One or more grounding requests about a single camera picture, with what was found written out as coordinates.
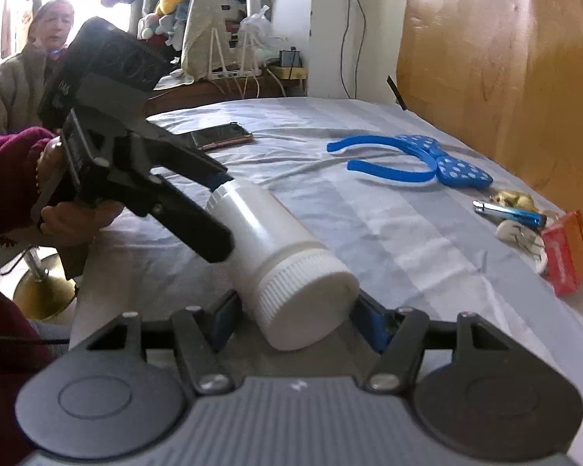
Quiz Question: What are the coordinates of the white plastic bottle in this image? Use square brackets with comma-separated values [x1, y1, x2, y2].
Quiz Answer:
[205, 177, 361, 353]

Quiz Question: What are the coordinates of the striped grey bed sheet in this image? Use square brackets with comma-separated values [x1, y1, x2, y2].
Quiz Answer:
[69, 97, 583, 466]

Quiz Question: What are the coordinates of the person's left forearm maroon sleeve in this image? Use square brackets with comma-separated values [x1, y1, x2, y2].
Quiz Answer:
[0, 126, 55, 246]

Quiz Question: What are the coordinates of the white folded ironing board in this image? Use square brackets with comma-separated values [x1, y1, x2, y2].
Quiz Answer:
[180, 0, 225, 77]

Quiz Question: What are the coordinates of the black tape strip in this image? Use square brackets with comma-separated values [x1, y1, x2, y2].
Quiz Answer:
[387, 76, 408, 111]

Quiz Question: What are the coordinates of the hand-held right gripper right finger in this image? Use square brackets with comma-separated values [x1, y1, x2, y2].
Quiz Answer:
[354, 294, 513, 395]

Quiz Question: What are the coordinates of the white wire rack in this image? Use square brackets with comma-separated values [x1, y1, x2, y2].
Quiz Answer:
[208, 24, 264, 81]

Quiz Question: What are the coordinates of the blue and silver nail clipper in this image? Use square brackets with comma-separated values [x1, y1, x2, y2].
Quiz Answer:
[473, 200, 548, 227]

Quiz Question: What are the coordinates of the person's maroon sweater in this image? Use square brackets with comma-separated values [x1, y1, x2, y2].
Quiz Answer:
[0, 276, 56, 466]

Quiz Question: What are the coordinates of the orange red small box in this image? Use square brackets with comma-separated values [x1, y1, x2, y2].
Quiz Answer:
[541, 210, 583, 298]

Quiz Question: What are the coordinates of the smartphone with pink case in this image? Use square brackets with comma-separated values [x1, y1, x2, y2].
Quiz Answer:
[190, 123, 254, 151]

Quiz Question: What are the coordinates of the person's left hand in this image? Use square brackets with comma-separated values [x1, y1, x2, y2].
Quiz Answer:
[31, 137, 124, 248]

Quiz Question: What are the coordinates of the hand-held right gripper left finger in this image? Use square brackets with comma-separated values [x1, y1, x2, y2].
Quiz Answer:
[85, 291, 241, 395]

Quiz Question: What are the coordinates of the white plastic clip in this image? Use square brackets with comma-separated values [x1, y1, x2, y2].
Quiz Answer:
[496, 220, 551, 273]

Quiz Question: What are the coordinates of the clear plastic bag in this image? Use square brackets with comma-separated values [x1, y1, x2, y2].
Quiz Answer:
[237, 5, 274, 47]

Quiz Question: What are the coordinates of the stool with gold base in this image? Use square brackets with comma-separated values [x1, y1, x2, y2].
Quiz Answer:
[0, 245, 79, 322]

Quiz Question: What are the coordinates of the pale plush toy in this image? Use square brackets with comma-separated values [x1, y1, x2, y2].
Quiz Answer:
[136, 12, 176, 42]

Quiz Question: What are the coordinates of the small gold ornament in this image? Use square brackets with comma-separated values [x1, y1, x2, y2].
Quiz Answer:
[490, 190, 535, 211]

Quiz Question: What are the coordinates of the blue polka dot bow headband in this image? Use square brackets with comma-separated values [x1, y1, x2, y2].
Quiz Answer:
[326, 133, 495, 188]

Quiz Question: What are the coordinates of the wood pattern wall panel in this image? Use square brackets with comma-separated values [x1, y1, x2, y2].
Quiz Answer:
[396, 0, 583, 256]

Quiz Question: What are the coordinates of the black wall cable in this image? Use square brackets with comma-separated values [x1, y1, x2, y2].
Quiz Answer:
[341, 0, 368, 101]

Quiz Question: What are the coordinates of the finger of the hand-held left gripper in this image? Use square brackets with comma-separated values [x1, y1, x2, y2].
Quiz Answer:
[143, 117, 232, 191]
[135, 179, 237, 264]

